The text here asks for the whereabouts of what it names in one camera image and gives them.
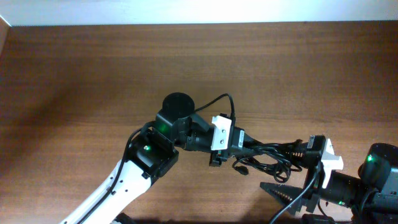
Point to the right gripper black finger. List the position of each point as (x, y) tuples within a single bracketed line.
[(284, 194), (297, 150)]

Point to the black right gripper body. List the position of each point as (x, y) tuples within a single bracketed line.
[(314, 193)]

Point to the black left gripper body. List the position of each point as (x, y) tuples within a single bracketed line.
[(216, 158)]

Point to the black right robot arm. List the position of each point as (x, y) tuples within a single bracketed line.
[(371, 196)]

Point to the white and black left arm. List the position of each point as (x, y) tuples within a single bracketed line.
[(151, 152)]

